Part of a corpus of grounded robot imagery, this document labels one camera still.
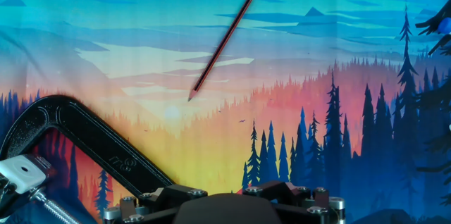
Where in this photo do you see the black white pencil sharpener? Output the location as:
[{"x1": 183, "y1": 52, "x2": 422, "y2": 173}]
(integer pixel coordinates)
[{"x1": 0, "y1": 153, "x2": 57, "y2": 204}]

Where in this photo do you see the black metal C-clamp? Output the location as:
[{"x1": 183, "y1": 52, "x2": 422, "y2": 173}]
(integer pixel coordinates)
[{"x1": 0, "y1": 94, "x2": 176, "y2": 224}]

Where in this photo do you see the printed forest sunset tablecloth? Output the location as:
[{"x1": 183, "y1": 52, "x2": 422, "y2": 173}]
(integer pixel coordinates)
[{"x1": 0, "y1": 0, "x2": 451, "y2": 224}]

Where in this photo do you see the red black striped pencil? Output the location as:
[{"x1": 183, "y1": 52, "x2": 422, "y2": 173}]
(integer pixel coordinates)
[{"x1": 187, "y1": 0, "x2": 261, "y2": 103}]

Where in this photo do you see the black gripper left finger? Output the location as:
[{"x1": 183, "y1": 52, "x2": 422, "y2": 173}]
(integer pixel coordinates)
[{"x1": 103, "y1": 184, "x2": 209, "y2": 224}]

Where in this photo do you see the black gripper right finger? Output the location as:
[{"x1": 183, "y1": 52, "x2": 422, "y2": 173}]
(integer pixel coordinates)
[{"x1": 242, "y1": 180, "x2": 347, "y2": 224}]

